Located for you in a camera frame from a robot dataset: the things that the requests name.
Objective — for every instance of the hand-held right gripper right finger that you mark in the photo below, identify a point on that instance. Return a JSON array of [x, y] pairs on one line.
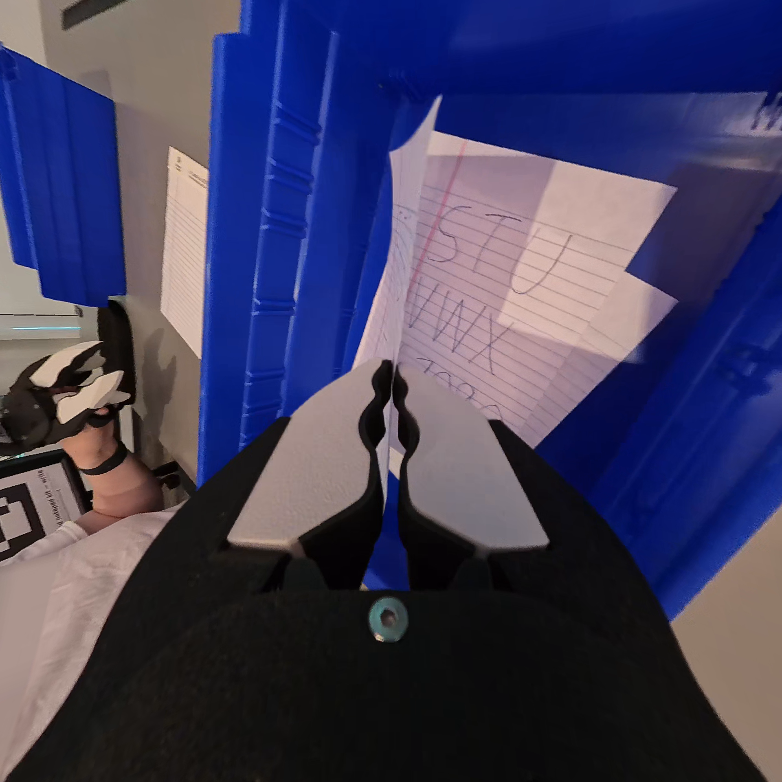
[[476, 482]]

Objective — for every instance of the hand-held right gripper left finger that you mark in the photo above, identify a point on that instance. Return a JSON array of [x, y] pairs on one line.
[[305, 476]]

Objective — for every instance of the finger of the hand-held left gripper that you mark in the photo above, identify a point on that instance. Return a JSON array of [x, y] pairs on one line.
[[70, 363], [95, 394]]

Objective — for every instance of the white lined notepad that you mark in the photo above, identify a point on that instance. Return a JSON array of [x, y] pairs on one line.
[[183, 256]]

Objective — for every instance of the handwritten lined paper sheet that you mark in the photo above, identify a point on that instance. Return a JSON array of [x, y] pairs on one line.
[[385, 293], [519, 244]]

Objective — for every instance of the blue plastic bin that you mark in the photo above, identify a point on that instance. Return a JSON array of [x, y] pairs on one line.
[[67, 183], [293, 244]]

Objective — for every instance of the person's left forearm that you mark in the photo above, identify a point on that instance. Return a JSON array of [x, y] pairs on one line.
[[122, 495]]

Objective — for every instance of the person's left hand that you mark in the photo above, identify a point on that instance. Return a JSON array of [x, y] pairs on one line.
[[95, 443]]

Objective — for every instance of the black wristband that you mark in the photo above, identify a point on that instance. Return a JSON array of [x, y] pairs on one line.
[[107, 461]]

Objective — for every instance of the black framed code sign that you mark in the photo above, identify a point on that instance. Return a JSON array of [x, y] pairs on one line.
[[36, 507]]

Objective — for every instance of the person's white shirt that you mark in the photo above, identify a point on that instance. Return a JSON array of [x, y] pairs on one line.
[[91, 580]]

